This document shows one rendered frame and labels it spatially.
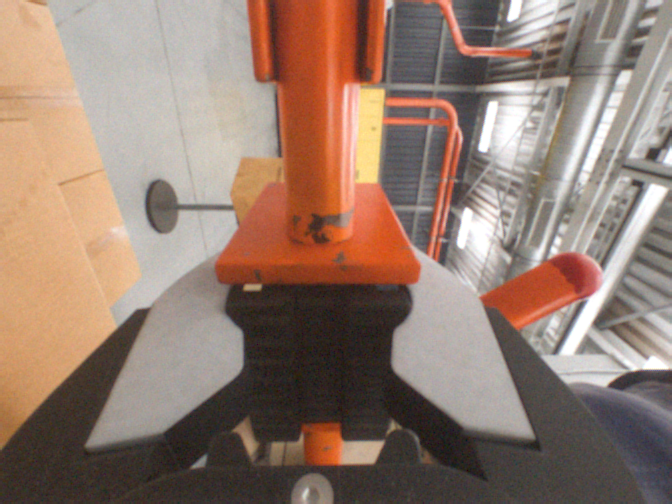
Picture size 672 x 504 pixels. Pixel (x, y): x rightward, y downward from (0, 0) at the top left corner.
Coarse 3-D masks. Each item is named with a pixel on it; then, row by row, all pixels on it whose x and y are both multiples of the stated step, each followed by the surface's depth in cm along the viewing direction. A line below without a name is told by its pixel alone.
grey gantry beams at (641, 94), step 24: (648, 48) 166; (648, 72) 166; (624, 96) 180; (648, 96) 175; (624, 120) 180; (624, 144) 189; (600, 168) 196; (600, 192) 205; (576, 216) 216; (600, 216) 208; (576, 240) 217; (528, 336) 267; (552, 336) 265
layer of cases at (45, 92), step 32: (0, 0) 60; (32, 0) 67; (0, 32) 60; (32, 32) 67; (0, 64) 60; (32, 64) 67; (64, 64) 75; (0, 96) 60; (32, 96) 67; (64, 96) 75; (64, 128) 75; (64, 160) 75; (96, 160) 86; (64, 192) 75; (96, 192) 86; (96, 224) 86; (96, 256) 86; (128, 256) 101; (128, 288) 101
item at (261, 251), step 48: (240, 240) 9; (288, 240) 9; (384, 240) 9; (288, 288) 8; (336, 288) 8; (288, 336) 8; (336, 336) 9; (384, 336) 8; (288, 384) 9; (336, 384) 11; (384, 384) 9; (288, 432) 11; (384, 432) 11
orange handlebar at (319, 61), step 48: (288, 0) 6; (336, 0) 6; (384, 0) 6; (288, 48) 7; (336, 48) 6; (288, 96) 7; (336, 96) 7; (288, 144) 8; (336, 144) 8; (288, 192) 9; (336, 192) 8; (336, 240) 9; (336, 432) 14
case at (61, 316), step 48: (0, 144) 26; (0, 192) 26; (48, 192) 30; (0, 240) 26; (48, 240) 30; (0, 288) 26; (48, 288) 30; (96, 288) 37; (0, 336) 26; (48, 336) 30; (96, 336) 37; (0, 384) 26; (48, 384) 30; (0, 432) 26
